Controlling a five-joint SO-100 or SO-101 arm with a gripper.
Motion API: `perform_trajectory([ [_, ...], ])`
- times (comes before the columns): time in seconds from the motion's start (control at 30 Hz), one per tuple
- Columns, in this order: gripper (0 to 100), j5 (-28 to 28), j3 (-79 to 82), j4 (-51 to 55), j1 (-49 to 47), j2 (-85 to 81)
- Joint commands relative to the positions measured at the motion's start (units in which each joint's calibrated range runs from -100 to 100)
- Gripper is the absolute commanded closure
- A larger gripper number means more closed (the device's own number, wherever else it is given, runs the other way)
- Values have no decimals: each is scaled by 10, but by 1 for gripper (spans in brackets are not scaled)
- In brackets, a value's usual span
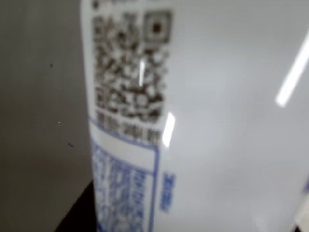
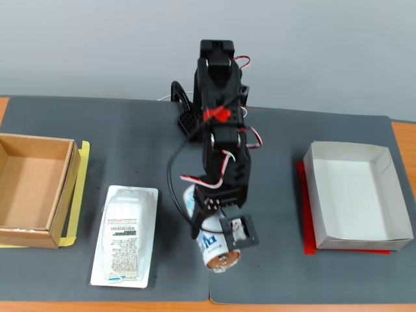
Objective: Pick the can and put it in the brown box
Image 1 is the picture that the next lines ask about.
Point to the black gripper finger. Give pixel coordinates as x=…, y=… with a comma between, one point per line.
x=303, y=223
x=79, y=215

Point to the white blue drink can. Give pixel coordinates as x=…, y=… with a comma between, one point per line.
x=217, y=120

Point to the grey table mat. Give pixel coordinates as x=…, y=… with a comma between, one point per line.
x=36, y=96

